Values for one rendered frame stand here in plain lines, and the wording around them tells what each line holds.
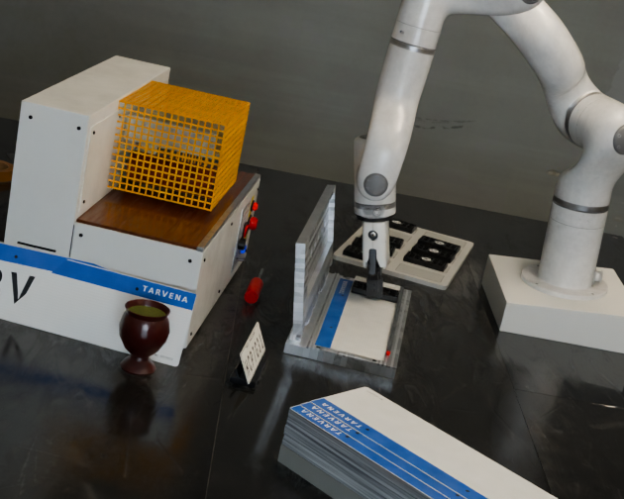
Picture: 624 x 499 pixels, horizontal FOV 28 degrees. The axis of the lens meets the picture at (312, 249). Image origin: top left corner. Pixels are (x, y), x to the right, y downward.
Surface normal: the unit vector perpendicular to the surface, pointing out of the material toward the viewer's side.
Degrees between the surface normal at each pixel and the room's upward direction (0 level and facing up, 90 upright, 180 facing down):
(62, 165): 90
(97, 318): 69
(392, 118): 42
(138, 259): 90
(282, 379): 0
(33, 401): 0
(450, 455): 0
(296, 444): 90
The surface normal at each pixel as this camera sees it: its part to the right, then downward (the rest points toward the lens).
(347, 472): -0.69, 0.09
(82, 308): -0.12, -0.08
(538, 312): 0.00, 0.32
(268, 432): 0.19, -0.93
